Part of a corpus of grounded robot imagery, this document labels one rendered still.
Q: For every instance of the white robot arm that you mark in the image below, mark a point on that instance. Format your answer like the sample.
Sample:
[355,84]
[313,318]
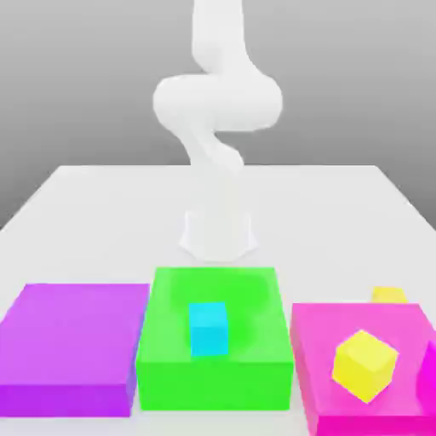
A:
[218,102]

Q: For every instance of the small cyan cube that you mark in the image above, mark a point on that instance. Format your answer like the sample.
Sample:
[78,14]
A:
[208,330]

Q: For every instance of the small yellow cube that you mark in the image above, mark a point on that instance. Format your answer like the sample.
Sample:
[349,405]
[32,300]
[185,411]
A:
[388,295]
[364,366]

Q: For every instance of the large pink box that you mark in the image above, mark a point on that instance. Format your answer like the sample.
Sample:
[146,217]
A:
[313,327]

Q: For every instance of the large green box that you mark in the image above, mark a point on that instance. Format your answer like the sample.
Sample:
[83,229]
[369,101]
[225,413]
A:
[259,371]

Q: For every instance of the large purple box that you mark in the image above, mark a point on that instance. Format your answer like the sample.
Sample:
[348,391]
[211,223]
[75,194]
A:
[71,333]

